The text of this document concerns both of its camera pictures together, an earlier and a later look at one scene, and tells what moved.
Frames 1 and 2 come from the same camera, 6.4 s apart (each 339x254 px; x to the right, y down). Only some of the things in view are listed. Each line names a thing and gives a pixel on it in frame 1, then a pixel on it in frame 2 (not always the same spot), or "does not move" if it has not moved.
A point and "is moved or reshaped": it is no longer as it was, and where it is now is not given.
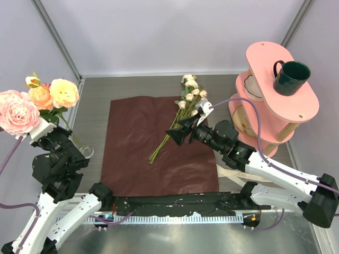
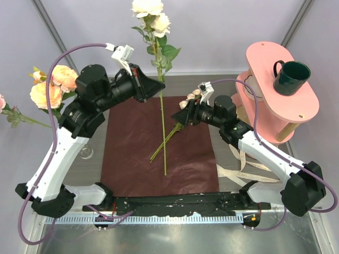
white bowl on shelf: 251,89 does not move
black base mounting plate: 217,203 does not move
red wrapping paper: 136,126 does not move
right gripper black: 188,131 → 190,114
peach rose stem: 51,99 is moved or reshaped
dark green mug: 290,76 does not move
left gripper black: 53,135 → 139,86
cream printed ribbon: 237,176 does not move
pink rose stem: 18,112 is moved or reshaped
